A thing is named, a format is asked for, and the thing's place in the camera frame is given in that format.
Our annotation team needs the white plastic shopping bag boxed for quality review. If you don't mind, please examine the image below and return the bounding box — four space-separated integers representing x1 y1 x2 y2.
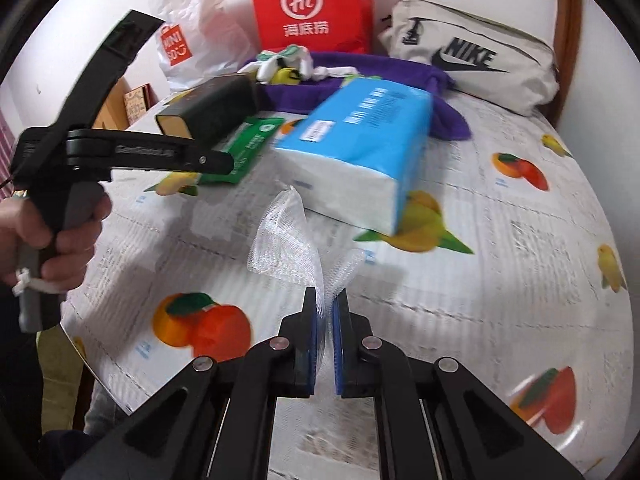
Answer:
147 0 261 92

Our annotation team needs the person's left hand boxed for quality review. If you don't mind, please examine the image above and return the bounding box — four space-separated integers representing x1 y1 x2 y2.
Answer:
0 192 113 306

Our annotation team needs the clear plastic bag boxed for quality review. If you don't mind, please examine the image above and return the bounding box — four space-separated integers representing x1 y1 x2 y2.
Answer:
248 186 366 321

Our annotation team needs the purple towel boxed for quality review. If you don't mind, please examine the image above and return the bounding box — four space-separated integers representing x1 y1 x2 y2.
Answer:
239 52 473 142

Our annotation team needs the wooden headboard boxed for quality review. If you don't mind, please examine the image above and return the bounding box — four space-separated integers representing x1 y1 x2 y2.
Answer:
552 0 583 128

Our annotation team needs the yellow pouch with black stripes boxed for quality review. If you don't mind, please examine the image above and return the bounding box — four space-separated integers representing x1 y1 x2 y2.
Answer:
270 66 303 86

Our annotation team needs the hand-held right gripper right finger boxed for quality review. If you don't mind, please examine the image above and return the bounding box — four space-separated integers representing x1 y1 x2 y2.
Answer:
331 294 586 480

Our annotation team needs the light wooden furniture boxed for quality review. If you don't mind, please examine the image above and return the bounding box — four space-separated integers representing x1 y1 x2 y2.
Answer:
92 77 128 131

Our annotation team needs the brown patterned box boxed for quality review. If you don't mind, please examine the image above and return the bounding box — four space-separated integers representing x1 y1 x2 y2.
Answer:
124 85 151 123

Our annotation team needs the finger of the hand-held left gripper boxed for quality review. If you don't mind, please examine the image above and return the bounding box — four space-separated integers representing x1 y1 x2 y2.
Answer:
107 159 233 181
67 130 234 166

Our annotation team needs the green wet wipes packet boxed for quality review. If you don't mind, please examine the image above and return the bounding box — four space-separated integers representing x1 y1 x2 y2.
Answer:
197 116 286 184

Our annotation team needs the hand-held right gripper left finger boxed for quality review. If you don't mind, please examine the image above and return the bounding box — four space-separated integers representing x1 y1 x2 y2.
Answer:
65 287 321 480

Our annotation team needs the blue tissue pack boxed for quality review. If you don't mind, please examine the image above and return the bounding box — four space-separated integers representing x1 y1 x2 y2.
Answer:
272 77 435 237

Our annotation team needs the dark green box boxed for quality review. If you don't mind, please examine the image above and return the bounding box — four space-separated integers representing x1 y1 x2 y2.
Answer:
156 74 258 148

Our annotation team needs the red paper bag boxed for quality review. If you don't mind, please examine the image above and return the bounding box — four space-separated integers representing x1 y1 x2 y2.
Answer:
246 0 375 55

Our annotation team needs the beige waist bag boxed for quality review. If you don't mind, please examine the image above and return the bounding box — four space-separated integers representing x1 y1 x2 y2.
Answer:
377 0 560 117

